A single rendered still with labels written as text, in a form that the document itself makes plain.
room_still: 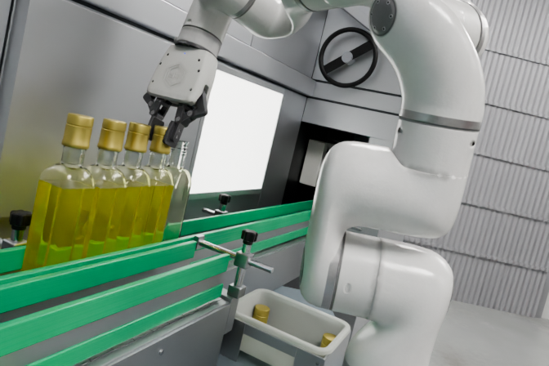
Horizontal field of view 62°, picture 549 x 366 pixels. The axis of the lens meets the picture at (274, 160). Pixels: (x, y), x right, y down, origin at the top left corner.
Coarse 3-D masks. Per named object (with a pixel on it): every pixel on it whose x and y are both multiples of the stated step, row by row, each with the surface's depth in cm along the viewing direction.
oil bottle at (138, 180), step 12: (120, 168) 72; (132, 168) 72; (132, 180) 71; (144, 180) 73; (132, 192) 71; (144, 192) 74; (132, 204) 72; (144, 204) 74; (132, 216) 72; (144, 216) 75; (120, 228) 71; (132, 228) 73; (120, 240) 71; (132, 240) 74
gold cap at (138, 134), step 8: (128, 128) 72; (136, 128) 71; (144, 128) 72; (128, 136) 72; (136, 136) 71; (144, 136) 72; (128, 144) 72; (136, 144) 72; (144, 144) 72; (144, 152) 73
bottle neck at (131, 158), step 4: (128, 152) 72; (132, 152) 72; (136, 152) 72; (124, 156) 73; (128, 156) 72; (132, 156) 72; (136, 156) 72; (140, 156) 73; (124, 160) 72; (128, 160) 72; (132, 160) 72; (136, 160) 72; (140, 160) 73; (128, 164) 72; (132, 164) 72; (136, 164) 73; (140, 164) 73
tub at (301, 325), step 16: (240, 304) 94; (256, 304) 101; (272, 304) 102; (288, 304) 101; (304, 304) 100; (256, 320) 86; (272, 320) 102; (288, 320) 100; (304, 320) 99; (320, 320) 97; (336, 320) 96; (288, 336) 83; (304, 336) 98; (320, 336) 97; (320, 352) 81
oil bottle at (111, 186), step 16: (96, 176) 65; (112, 176) 66; (96, 192) 65; (112, 192) 67; (96, 208) 65; (112, 208) 68; (96, 224) 66; (112, 224) 68; (96, 240) 66; (112, 240) 69
